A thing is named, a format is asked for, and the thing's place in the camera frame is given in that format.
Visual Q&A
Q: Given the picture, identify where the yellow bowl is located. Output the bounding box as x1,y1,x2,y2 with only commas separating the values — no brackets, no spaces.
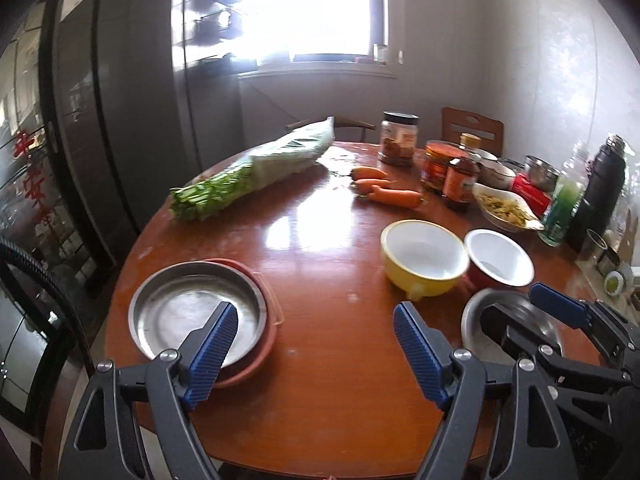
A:
380,219,471,302

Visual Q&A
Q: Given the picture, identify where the brown sauce bottle yellow cap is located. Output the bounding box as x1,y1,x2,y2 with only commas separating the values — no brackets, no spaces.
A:
442,133,482,212

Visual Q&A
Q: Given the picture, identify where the small glass cup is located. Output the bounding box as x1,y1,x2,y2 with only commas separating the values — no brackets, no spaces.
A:
580,229,608,263

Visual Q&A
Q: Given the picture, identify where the grey refrigerator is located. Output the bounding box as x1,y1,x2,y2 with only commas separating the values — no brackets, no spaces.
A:
50,0,241,281

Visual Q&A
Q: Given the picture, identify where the green plastic bottle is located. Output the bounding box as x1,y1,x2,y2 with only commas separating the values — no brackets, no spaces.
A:
539,142,588,247

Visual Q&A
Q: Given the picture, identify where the red packet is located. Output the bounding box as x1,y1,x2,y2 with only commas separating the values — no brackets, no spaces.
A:
509,172,553,218

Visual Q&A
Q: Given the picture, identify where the glass door with red decal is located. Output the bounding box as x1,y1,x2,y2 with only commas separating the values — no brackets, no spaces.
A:
0,10,101,411

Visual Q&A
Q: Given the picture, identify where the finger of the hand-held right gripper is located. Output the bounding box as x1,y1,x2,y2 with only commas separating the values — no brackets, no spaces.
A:
529,282,640,376
479,304,640,457

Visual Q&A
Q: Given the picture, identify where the red bowl white inside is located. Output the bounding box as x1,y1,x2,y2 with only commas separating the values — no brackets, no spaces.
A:
464,229,535,288

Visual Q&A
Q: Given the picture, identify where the white dish with food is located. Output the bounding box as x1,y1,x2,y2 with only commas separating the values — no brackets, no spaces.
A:
472,182,545,233

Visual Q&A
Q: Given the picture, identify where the pink crab-shaped plate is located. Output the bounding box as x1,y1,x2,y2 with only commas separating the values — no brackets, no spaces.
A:
185,258,286,390

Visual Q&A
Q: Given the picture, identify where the black thermos flask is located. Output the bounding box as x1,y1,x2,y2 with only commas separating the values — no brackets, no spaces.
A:
566,134,628,253

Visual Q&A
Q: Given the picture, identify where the white patterned bowl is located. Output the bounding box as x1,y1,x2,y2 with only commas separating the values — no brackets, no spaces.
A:
472,149,517,191

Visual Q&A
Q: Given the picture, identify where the dark wooden chair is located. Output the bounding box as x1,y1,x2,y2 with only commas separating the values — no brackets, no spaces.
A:
286,116,376,143

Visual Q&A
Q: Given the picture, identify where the clear jar black lid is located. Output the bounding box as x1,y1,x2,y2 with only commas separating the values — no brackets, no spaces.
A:
377,111,420,167

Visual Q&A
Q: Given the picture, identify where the red sauce jar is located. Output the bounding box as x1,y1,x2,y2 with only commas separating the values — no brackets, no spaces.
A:
421,141,468,195

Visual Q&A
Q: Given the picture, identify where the deep steel bowl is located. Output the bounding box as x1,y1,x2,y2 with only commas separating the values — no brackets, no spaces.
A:
460,287,566,361

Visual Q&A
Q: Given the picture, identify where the small round green-white container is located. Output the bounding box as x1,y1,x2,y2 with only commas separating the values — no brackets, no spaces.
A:
604,270,632,295

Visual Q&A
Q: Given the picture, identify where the window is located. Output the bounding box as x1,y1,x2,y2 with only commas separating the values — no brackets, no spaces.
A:
225,0,391,63

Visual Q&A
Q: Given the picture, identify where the black cable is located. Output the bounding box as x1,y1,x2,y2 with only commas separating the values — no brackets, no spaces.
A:
0,237,98,376

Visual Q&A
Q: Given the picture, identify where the brown wooden chair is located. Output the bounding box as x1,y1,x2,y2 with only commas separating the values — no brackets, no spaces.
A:
441,106,504,157

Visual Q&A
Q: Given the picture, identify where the shallow steel plate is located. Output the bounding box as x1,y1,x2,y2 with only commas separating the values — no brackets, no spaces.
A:
129,261,267,371

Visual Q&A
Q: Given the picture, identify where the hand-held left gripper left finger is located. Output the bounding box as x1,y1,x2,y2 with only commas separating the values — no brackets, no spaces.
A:
60,301,240,480

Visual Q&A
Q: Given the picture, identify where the small steel bowl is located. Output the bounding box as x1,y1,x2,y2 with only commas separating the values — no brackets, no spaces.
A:
524,155,561,192

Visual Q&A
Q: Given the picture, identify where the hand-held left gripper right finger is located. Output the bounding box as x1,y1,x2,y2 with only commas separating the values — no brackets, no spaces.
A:
393,301,581,480

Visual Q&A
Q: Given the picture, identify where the celery in plastic bag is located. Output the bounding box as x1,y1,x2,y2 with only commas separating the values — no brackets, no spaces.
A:
170,116,336,222

